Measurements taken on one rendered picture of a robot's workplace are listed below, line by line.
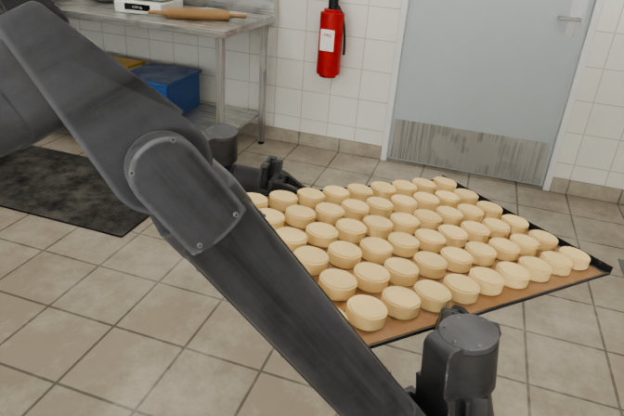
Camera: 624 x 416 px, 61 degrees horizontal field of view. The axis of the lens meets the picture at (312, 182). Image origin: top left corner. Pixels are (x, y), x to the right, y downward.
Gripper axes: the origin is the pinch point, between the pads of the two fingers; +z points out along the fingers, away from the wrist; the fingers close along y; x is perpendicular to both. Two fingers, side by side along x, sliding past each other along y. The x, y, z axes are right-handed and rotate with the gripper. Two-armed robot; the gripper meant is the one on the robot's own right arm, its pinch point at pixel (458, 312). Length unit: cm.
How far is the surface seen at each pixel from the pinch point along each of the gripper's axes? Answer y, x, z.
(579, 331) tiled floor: -83, -76, 137
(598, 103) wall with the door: -14, -96, 273
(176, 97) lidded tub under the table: -57, 155, 246
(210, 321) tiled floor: -96, 67, 98
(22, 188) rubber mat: -102, 206, 168
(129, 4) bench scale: -4, 183, 236
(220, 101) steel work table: -45, 116, 219
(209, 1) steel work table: 0, 155, 288
